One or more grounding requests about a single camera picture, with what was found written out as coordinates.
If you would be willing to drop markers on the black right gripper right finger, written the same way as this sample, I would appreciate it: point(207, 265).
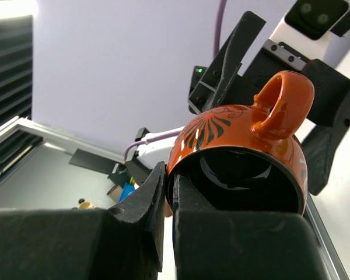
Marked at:
point(213, 244)

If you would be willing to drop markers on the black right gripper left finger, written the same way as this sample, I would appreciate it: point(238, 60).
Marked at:
point(122, 242)

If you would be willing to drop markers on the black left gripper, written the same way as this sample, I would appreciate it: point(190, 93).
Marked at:
point(290, 87)

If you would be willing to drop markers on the orange black mug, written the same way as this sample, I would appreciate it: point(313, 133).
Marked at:
point(237, 166)

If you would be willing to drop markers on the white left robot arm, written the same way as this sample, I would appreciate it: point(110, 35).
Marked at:
point(160, 146)

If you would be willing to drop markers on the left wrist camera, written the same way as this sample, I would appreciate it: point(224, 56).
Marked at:
point(308, 26)

